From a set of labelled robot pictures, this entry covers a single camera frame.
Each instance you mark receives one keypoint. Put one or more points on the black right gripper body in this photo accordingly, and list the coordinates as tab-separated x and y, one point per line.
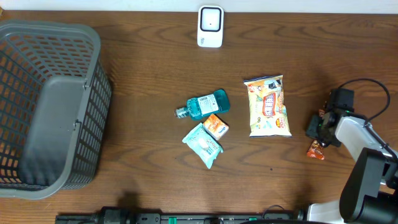
313	130

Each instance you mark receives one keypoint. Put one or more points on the red snack bar wrapper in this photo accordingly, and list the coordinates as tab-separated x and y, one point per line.
316	149

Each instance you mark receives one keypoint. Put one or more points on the yellow snack chips bag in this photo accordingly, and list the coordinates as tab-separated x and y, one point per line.
267	112

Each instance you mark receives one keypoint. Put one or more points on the orange small box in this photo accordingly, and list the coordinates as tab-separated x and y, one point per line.
215	127

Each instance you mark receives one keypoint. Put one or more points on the light blue candy packet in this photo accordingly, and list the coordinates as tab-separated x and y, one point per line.
203	144

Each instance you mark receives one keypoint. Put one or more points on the teal mouthwash bottle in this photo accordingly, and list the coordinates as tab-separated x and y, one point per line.
199	107

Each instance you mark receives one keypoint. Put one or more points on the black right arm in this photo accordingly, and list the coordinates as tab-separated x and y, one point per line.
361	200

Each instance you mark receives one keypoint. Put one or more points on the white barcode scanner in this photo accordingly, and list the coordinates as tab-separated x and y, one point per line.
210	26

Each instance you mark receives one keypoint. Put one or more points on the grey plastic mesh basket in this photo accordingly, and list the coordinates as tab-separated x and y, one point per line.
55	99

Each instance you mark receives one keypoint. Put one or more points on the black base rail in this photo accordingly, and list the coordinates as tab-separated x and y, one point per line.
124	216

